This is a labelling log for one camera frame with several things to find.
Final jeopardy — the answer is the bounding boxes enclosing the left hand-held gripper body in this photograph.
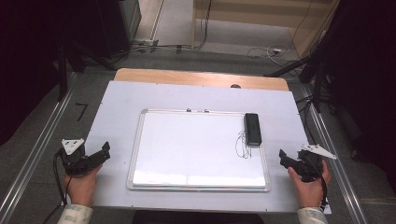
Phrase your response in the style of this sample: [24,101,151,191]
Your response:
[58,138,96,177]

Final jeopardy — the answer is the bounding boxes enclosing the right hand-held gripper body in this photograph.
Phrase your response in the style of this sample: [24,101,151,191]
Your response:
[291,143,338,183]

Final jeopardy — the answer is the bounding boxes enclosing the black whiteboard eraser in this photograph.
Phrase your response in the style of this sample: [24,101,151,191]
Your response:
[243,112,262,147]

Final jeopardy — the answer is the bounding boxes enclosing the person's right hand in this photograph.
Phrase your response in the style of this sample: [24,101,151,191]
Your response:
[287,160,332,210]

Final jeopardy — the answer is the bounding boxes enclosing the person's left hand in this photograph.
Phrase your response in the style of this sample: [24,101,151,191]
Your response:
[63,163,104,209]

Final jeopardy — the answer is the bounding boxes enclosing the large white table cover sheet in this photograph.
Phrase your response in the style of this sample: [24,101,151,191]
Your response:
[64,80,332,216]

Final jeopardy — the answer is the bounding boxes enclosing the black metal stand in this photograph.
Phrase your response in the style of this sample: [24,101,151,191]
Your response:
[263,31,337,114]
[55,40,118,103]

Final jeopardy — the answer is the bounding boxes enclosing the wooden table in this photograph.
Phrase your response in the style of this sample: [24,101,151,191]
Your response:
[114,67,290,92]

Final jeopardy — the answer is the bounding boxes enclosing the grey power strip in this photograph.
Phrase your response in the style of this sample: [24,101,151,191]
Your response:
[132,37,160,48]

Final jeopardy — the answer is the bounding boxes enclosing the black cabinet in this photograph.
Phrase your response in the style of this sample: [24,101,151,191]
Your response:
[55,0,143,59]

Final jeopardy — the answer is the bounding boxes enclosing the light wooden shelf unit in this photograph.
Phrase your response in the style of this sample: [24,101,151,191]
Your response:
[191,0,340,59]

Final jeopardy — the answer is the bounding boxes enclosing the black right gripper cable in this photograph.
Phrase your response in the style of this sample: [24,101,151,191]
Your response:
[300,152,330,210]

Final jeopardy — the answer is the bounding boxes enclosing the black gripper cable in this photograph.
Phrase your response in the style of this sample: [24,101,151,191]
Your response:
[300,152,330,210]
[41,149,70,224]

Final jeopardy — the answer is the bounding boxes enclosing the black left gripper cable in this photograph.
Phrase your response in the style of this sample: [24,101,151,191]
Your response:
[41,149,70,224]

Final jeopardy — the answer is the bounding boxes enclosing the aluminium floor rail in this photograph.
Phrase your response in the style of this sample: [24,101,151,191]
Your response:
[299,83,370,224]
[0,72,79,224]

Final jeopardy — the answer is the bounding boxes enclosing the white whiteboard with metal frame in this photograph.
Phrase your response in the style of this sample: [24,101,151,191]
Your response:
[126,108,271,192]

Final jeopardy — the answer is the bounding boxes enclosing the white coiled cable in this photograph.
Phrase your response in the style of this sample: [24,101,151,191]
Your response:
[246,44,292,67]

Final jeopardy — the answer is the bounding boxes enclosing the black floor cables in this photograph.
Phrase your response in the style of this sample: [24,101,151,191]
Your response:
[108,0,214,66]

